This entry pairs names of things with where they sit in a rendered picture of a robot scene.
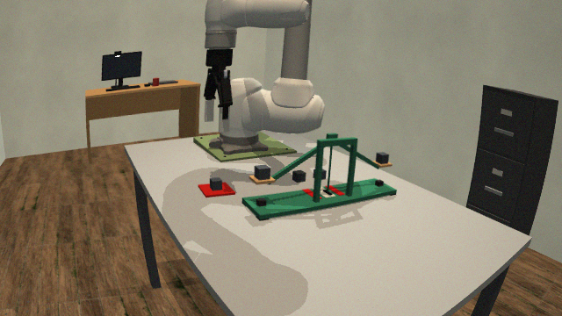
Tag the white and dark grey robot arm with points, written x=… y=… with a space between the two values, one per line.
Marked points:
x=291 y=106

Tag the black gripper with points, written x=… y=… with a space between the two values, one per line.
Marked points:
x=218 y=59

